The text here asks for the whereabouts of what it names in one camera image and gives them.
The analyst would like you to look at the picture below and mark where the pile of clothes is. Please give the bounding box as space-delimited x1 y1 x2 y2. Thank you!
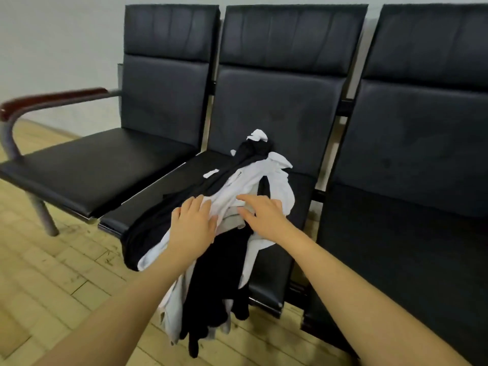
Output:
121 128 296 360

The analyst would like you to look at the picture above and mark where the person's left hand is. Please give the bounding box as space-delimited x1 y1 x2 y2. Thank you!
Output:
167 194 221 262

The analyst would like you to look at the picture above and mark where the brown wooden bench armrest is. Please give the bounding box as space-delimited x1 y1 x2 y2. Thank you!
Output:
0 86 112 124

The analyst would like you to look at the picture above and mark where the grey metal bench leg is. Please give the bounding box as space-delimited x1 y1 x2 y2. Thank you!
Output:
0 118 61 238

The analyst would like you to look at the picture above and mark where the person's right hand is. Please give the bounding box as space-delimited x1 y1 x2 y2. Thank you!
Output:
234 193 295 246

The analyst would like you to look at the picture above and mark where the person's right forearm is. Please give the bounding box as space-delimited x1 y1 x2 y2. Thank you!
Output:
278 228 474 366

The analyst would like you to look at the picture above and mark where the person's left forearm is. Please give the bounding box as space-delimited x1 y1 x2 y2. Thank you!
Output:
34 251 201 366

